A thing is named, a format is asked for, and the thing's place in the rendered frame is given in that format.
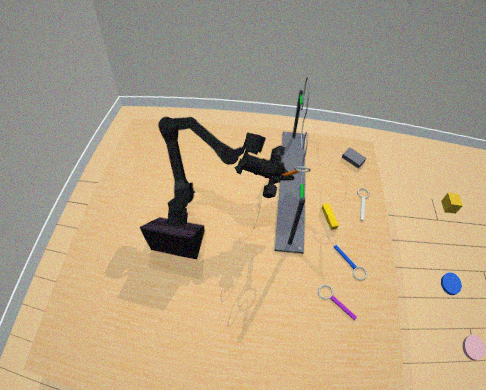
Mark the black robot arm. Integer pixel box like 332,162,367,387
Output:
158,116,284,227

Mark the purple handle with grey ring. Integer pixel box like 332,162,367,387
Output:
318,284,357,320

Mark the yellow rectangular block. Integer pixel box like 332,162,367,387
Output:
322,203,339,231

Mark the orange handle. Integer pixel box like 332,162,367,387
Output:
283,166,310,176

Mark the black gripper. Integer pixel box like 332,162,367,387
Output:
254,146,294,198

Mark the grey wire loop with straight handle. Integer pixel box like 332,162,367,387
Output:
357,187,370,221

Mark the blue handle with grey loop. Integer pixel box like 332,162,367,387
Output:
334,244,367,280

